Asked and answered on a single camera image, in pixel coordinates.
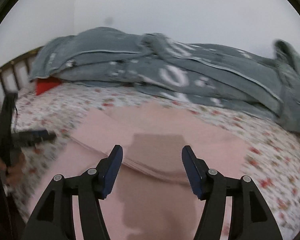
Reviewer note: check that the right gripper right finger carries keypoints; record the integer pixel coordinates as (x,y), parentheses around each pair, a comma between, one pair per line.
(251,217)

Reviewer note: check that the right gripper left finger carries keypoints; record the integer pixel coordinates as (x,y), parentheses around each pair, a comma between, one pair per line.
(52,217)

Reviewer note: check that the pink knit sweater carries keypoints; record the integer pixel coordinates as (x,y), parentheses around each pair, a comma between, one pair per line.
(151,197)

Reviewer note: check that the left hand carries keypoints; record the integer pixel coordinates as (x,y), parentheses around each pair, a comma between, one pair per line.
(15,172)

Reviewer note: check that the red pillow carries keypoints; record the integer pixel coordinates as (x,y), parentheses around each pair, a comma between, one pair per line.
(43,85)

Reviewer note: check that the wooden headboard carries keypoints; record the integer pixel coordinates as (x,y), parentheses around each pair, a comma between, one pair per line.
(14,75)

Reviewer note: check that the floral bed sheet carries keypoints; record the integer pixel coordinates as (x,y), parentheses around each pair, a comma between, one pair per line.
(273,159)

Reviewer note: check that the grey floral quilt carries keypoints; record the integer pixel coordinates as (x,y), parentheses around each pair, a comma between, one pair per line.
(205,74)

